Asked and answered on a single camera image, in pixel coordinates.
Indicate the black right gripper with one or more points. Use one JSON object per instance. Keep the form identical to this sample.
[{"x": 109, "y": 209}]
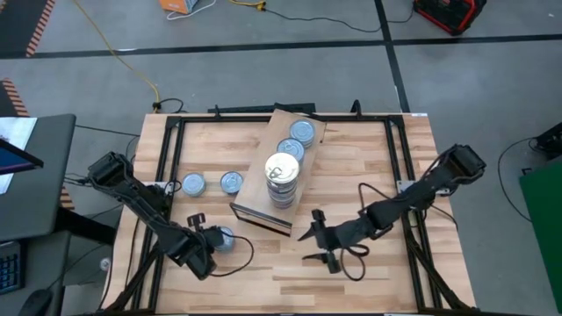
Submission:
[{"x": 347, "y": 234}]

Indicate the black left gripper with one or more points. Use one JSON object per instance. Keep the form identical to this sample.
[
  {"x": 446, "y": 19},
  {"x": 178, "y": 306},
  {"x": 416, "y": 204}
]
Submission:
[{"x": 210, "y": 239}]

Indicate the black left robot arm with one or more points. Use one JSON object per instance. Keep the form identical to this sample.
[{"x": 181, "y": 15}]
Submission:
[{"x": 145, "y": 206}]

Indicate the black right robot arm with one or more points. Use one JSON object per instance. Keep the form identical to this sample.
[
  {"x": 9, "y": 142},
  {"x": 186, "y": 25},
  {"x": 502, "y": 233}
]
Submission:
[{"x": 421, "y": 188}]

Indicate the small white round object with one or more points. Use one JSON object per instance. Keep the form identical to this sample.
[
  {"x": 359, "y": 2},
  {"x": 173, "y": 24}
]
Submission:
[{"x": 104, "y": 263}]

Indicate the black flat bar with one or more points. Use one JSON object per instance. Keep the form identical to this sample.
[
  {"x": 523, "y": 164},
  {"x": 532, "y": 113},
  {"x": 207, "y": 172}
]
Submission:
[{"x": 246, "y": 108}]

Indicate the grey low desk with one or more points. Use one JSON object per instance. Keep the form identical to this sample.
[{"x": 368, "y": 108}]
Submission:
[{"x": 44, "y": 263}]

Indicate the black computer mouse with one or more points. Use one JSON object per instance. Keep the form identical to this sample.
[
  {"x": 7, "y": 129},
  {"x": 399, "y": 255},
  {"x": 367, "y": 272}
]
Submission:
[{"x": 34, "y": 303}]

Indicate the black keyboard with lit keys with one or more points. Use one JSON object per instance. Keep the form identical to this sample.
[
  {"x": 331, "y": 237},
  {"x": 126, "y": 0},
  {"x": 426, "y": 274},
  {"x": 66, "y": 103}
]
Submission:
[{"x": 9, "y": 267}]

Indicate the dark monitor with purple screen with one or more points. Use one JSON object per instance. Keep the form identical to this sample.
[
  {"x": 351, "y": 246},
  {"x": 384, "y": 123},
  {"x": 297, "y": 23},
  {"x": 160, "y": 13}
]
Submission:
[{"x": 13, "y": 160}]

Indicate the green mat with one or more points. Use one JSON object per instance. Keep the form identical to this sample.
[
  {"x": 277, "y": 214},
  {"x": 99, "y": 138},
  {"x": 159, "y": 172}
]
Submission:
[{"x": 544, "y": 228}]

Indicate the orange cardboard box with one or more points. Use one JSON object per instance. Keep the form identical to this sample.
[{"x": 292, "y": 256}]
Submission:
[{"x": 175, "y": 5}]

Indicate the black mat with orange stripes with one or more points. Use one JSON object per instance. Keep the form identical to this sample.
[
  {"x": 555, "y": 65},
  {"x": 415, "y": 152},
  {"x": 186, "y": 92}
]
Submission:
[
  {"x": 17, "y": 26},
  {"x": 9, "y": 101}
]

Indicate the black device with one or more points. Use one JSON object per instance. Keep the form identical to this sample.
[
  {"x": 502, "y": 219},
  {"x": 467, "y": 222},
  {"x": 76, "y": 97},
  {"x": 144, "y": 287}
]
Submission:
[{"x": 551, "y": 140}]

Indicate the red and black case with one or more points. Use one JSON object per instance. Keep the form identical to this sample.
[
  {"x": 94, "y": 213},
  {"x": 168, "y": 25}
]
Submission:
[{"x": 452, "y": 13}]

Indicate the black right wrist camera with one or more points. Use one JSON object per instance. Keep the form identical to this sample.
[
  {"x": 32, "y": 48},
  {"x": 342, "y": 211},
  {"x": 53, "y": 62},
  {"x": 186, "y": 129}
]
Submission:
[{"x": 318, "y": 216}]

